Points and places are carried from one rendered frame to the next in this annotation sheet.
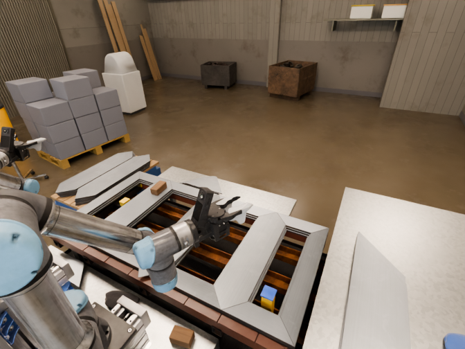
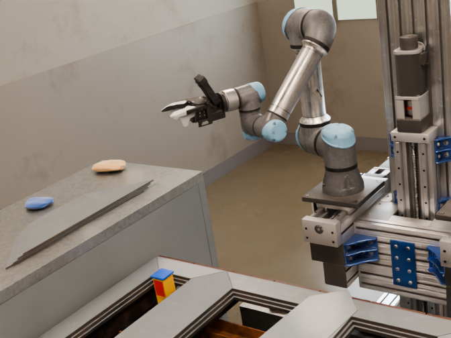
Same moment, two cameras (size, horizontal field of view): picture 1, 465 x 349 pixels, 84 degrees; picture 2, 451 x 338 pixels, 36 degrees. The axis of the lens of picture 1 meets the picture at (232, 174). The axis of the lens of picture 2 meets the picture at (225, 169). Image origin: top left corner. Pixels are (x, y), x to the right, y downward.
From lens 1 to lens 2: 286 cm
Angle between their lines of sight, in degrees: 127
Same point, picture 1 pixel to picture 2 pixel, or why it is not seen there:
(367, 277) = (58, 225)
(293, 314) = (142, 273)
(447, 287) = not seen: outside the picture
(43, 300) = not seen: hidden behind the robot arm
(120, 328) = (317, 195)
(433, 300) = (16, 225)
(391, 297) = (54, 216)
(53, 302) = not seen: hidden behind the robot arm
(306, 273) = (96, 305)
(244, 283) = (188, 292)
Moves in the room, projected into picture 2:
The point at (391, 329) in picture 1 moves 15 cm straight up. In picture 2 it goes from (78, 203) to (70, 167)
